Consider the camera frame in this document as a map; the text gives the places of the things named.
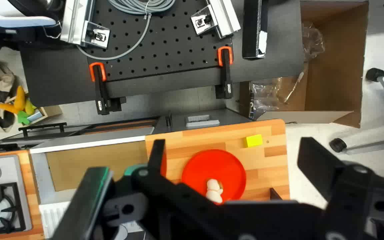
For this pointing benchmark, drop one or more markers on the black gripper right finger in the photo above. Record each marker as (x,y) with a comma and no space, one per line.
(320,164)

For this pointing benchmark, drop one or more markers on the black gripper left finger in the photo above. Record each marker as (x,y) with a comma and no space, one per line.
(157,160)

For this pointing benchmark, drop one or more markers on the white toy sink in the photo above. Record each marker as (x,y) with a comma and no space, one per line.
(93,164)

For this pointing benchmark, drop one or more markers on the gray office chair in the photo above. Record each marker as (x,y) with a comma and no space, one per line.
(369,137)

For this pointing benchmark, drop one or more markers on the red round plate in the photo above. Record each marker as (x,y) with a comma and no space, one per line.
(218,168)

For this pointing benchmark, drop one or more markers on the white toy food piece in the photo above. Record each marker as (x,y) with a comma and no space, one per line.
(213,188)

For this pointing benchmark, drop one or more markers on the yellow block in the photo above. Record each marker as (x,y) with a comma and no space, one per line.
(253,140)

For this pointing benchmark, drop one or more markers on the wooden toy kitchen counter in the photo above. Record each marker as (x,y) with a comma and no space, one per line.
(226,137)

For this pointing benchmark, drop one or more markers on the open cardboard box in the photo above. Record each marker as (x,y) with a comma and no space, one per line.
(333,67)

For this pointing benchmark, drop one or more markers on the black perforated board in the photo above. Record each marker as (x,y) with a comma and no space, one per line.
(169,44)

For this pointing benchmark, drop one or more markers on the black rectangular bar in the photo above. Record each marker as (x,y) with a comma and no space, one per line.
(253,27)

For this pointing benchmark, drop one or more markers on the cardboard tray with toys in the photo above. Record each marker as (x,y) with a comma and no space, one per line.
(5,104)

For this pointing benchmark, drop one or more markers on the aluminum mounting bracket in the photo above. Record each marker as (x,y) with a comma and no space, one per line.
(82,21)
(216,17)

